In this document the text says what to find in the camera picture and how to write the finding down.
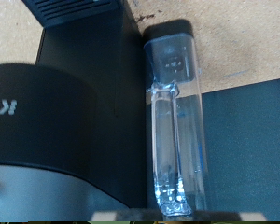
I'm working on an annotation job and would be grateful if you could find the black Keurig coffee machine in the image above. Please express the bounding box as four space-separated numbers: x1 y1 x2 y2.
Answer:
0 0 147 222

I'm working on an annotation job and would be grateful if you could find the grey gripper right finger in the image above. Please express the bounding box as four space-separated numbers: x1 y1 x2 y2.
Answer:
190 210 268 222

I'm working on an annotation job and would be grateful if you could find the clear plastic water reservoir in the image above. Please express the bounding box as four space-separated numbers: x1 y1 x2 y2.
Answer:
142 20 210 218

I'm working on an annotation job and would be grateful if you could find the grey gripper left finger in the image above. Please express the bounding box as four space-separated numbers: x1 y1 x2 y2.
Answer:
91 209 164 222

